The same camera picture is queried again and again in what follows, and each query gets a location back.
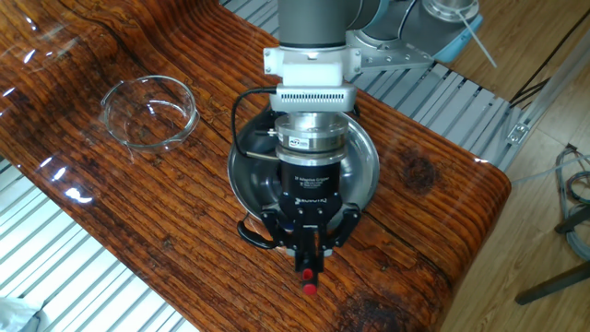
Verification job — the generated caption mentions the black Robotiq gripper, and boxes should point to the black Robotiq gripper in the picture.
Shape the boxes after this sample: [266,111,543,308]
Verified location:
[260,156,362,271]

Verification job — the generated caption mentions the black ladle red-tipped handle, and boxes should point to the black ladle red-tipped handle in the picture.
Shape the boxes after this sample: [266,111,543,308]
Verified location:
[300,225,320,296]

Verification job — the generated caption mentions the clear glass bowl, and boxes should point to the clear glass bowl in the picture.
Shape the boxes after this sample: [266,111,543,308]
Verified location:
[100,75,202,155]

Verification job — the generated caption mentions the vented wrist adapter box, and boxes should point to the vented wrist adapter box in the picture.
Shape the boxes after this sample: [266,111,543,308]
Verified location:
[269,84,360,114]

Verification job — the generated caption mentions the wood-grain vinyl table cover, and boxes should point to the wood-grain vinyl table cover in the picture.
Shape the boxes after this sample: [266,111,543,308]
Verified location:
[0,0,513,332]

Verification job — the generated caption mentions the translucent tube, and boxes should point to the translucent tube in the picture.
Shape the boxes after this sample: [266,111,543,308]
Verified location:
[510,154,590,186]

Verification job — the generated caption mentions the dark furniture leg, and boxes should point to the dark furniture leg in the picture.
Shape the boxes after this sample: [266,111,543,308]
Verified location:
[514,261,590,306]
[554,205,590,235]

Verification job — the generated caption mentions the white zip tie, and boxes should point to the white zip tie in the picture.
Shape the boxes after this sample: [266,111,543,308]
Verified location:
[454,8,499,69]

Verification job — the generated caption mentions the white plastic bag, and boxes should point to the white plastic bag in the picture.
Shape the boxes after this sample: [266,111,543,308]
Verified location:
[0,296,47,332]

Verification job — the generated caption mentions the steel pot black handles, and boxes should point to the steel pot black handles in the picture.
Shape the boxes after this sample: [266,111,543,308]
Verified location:
[227,105,382,251]

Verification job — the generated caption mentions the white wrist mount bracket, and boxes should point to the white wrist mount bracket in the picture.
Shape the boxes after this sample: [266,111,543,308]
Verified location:
[262,44,363,89]

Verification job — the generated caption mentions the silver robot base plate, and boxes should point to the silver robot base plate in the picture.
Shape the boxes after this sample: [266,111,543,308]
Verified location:
[345,30,437,73]

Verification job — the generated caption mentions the black floor cables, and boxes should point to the black floor cables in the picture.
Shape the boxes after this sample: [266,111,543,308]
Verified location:
[509,7,590,111]

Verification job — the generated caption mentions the grey cable coil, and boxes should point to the grey cable coil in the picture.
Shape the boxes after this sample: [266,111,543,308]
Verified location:
[555,142,590,263]

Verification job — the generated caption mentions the aluminium frame bar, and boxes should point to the aluminium frame bar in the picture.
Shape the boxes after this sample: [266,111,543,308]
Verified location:
[495,27,590,172]

